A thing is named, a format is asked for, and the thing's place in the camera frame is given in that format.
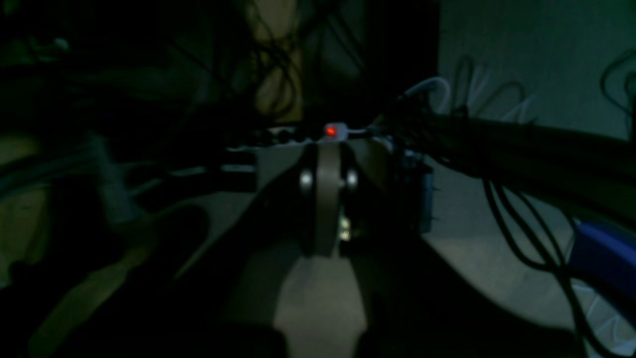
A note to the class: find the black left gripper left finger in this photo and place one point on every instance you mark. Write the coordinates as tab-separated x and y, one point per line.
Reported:
220	301

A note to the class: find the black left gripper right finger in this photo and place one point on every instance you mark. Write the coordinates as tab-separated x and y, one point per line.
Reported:
416	305

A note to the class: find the black power adapter brick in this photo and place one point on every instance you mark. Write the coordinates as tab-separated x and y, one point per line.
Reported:
413	183

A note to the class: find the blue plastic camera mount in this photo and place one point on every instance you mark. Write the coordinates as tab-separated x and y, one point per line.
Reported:
607	254

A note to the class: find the white power strip red switch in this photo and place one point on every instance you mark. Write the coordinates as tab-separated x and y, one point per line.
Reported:
285	136

